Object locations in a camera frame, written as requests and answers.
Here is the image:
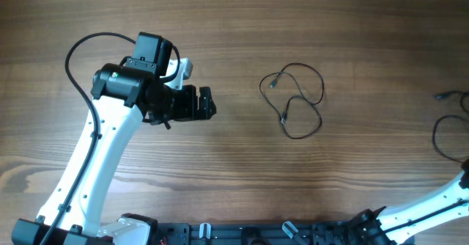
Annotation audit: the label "right camera black cable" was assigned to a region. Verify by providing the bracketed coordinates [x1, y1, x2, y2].
[380, 197, 469, 235]

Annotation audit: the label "camera black cable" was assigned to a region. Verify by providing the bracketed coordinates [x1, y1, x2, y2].
[380, 197, 469, 235]
[38, 32, 181, 245]

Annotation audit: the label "left camera black cable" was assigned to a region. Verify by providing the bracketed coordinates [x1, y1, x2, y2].
[38, 32, 181, 245]

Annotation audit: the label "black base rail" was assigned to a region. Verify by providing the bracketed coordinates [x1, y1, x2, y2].
[89, 221, 415, 245]

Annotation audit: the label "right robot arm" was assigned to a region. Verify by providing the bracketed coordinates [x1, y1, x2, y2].
[347, 161, 468, 244]

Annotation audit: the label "black usb cable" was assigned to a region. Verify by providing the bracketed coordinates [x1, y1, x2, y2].
[259, 62, 325, 140]
[432, 89, 469, 164]

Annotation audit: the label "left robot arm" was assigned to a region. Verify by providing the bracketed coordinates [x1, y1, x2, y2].
[12, 32, 216, 244]

